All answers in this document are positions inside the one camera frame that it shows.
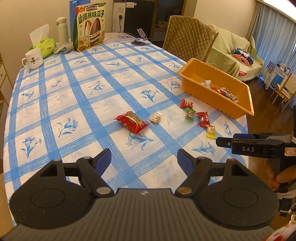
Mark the grey cloth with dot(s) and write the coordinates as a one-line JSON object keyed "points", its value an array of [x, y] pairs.
{"points": [[63, 49]]}

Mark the small green wrapped candy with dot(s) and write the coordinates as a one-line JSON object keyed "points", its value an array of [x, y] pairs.
{"points": [[189, 114]]}

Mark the red flat pack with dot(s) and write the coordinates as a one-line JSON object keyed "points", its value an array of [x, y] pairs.
{"points": [[242, 73]]}

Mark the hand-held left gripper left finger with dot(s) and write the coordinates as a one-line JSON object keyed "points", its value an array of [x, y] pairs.
{"points": [[104, 160]]}

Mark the small yellow wrapped candy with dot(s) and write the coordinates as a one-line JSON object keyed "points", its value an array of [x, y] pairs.
{"points": [[211, 131]]}

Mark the quilted beige chair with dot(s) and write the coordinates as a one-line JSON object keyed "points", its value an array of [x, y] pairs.
{"points": [[188, 38]]}

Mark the person's right hand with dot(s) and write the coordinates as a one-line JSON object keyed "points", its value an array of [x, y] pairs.
{"points": [[286, 178]]}

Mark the blue patterned pillow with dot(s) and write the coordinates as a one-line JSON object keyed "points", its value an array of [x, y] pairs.
{"points": [[243, 56]]}

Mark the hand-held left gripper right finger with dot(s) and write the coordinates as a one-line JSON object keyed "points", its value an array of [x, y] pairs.
{"points": [[185, 160]]}

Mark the small wooden chair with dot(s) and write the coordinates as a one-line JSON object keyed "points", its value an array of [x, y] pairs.
{"points": [[286, 90]]}

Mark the small table with checked cloth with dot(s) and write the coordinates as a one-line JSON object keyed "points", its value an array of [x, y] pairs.
{"points": [[275, 71]]}

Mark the red snack packet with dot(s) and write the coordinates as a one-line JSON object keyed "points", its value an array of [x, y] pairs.
{"points": [[132, 121], [215, 89]]}

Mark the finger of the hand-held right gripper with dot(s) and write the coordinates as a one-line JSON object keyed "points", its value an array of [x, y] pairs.
{"points": [[244, 136], [223, 141]]}

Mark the green tissue pack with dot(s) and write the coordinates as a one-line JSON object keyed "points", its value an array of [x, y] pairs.
{"points": [[44, 46]]}

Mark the small brown wrapped candy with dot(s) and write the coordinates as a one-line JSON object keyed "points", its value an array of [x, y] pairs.
{"points": [[155, 117]]}

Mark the grey phone stand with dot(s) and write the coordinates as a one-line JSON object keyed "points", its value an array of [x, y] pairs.
{"points": [[140, 37]]}

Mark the wooden shelf unit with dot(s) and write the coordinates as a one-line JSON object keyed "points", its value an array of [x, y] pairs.
{"points": [[3, 78]]}

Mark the red white cloth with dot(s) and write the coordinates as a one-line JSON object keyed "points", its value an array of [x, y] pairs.
{"points": [[281, 234]]}

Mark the white mug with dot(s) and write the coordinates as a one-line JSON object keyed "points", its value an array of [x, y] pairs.
{"points": [[34, 59]]}

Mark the white thermos flask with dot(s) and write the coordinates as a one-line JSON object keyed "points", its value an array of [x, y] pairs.
{"points": [[62, 30]]}

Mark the orange plastic tray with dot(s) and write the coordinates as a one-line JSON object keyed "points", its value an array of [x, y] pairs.
{"points": [[217, 99]]}

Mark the blue curtain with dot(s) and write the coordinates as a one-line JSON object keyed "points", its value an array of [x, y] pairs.
{"points": [[275, 32]]}

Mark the green cushion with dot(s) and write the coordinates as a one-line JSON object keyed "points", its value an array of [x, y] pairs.
{"points": [[252, 44]]}

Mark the cream covered sofa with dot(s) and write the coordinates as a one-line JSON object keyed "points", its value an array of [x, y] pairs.
{"points": [[229, 48]]}

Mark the small red wrapped candy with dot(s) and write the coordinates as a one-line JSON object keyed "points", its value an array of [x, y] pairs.
{"points": [[185, 103], [203, 118]]}

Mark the green sunflower seed bag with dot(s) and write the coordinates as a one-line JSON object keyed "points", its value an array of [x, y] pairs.
{"points": [[90, 26]]}

